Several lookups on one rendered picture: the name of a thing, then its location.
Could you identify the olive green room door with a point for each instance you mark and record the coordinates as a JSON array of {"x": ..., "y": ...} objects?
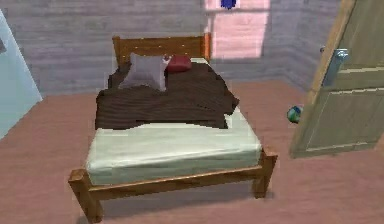
[{"x": 350, "y": 110}]

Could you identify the blue object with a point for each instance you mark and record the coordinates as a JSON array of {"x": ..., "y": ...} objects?
[{"x": 228, "y": 3}]

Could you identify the wooden bed with pale mattress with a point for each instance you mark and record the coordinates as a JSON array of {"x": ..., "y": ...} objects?
[{"x": 173, "y": 150}]

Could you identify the grey pillow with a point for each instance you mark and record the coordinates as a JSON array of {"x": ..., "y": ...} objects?
[{"x": 146, "y": 71}]

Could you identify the red pillow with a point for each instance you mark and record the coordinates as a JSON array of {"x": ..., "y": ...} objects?
[{"x": 179, "y": 63}]

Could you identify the green and blue ball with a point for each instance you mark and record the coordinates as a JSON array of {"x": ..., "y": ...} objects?
[{"x": 294, "y": 114}]

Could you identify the dark brown blanket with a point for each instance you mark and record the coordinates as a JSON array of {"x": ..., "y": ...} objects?
[{"x": 173, "y": 100}]

